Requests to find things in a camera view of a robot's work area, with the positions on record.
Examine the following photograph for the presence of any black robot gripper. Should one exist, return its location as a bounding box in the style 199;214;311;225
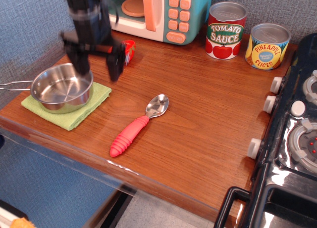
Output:
60;11;126;82

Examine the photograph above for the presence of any small steel pot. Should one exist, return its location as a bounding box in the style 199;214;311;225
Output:
0;63;94;114

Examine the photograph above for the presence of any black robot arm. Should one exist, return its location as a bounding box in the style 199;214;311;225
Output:
60;0;126;82

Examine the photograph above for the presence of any yellow-green folded cloth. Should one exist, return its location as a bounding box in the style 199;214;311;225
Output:
21;82;112;131

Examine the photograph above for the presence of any red toy tomato half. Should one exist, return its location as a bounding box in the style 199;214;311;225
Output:
122;40;136;66

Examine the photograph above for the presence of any toy microwave oven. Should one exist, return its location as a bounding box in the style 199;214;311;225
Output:
107;0;211;45

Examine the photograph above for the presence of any tomato sauce can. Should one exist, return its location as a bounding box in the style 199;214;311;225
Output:
205;1;247;60

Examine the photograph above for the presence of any pineapple slices can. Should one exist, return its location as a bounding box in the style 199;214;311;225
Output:
245;23;291;70

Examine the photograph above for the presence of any orange striped object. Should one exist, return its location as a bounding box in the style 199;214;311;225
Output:
0;200;35;228

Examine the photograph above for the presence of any black toy stove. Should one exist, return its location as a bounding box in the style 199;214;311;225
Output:
214;33;317;228

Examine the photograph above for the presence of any red-handled metal spoon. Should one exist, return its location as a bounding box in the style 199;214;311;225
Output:
109;94;169;158

